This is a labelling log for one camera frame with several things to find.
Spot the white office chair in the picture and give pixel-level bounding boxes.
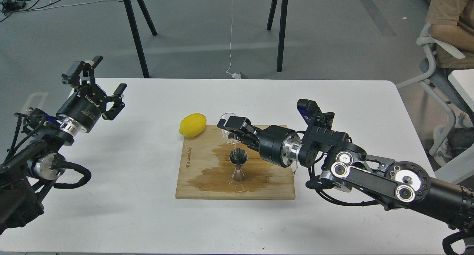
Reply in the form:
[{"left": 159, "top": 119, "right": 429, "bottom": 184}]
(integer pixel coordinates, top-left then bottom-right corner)
[{"left": 395, "top": 23, "right": 474, "bottom": 185}]

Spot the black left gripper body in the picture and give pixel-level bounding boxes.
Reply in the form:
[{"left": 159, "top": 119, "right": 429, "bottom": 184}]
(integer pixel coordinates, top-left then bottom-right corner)
[{"left": 56, "top": 87, "right": 106, "bottom": 132}]

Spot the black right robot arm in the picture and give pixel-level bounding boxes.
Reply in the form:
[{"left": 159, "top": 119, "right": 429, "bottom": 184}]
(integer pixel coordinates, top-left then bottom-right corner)
[{"left": 217, "top": 99, "right": 473, "bottom": 255}]

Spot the seated person in tan shirt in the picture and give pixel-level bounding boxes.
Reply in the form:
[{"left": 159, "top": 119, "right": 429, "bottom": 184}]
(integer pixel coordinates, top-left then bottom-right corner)
[{"left": 425, "top": 0, "right": 474, "bottom": 69}]

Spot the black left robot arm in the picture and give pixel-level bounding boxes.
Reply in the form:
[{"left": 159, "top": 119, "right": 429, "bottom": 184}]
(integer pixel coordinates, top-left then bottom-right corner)
[{"left": 0, "top": 56, "right": 127, "bottom": 232}]

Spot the white side table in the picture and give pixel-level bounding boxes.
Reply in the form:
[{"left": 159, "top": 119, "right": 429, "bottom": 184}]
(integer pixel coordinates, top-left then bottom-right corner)
[{"left": 448, "top": 69, "right": 474, "bottom": 111}]

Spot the steel double jigger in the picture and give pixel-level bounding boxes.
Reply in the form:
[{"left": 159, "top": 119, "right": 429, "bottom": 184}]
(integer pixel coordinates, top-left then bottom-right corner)
[{"left": 228, "top": 148, "right": 248, "bottom": 181}]

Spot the wooden cutting board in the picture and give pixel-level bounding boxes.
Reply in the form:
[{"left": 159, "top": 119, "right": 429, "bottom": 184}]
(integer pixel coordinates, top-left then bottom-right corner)
[{"left": 176, "top": 125, "right": 295, "bottom": 200}]

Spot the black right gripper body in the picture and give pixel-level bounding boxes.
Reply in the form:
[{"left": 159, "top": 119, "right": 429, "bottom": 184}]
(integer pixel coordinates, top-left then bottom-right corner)
[{"left": 252, "top": 125, "right": 301, "bottom": 168}]

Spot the yellow lemon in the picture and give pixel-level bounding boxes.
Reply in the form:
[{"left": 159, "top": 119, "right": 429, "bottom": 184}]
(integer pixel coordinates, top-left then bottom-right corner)
[{"left": 179, "top": 113, "right": 207, "bottom": 138}]

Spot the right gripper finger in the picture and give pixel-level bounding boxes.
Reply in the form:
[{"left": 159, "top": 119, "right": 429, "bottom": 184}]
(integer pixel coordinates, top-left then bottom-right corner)
[
  {"left": 217, "top": 116, "right": 258, "bottom": 137},
  {"left": 230, "top": 135, "right": 260, "bottom": 152}
]

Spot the black trestle table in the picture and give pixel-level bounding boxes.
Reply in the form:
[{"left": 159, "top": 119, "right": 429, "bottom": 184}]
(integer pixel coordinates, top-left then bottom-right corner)
[{"left": 93, "top": 0, "right": 297, "bottom": 79}]

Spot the clear glass measuring cup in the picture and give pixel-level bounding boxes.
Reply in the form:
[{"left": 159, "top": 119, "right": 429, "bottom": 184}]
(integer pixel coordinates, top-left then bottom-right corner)
[{"left": 220, "top": 112, "right": 239, "bottom": 145}]

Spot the white cable on floor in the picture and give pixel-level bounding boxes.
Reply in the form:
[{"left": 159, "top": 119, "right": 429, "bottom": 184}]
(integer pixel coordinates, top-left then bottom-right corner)
[{"left": 225, "top": 0, "right": 241, "bottom": 79}]

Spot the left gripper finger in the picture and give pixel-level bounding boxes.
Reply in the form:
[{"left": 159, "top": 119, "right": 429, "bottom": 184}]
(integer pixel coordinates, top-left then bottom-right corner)
[
  {"left": 61, "top": 56, "right": 103, "bottom": 94},
  {"left": 102, "top": 84, "right": 127, "bottom": 120}
]

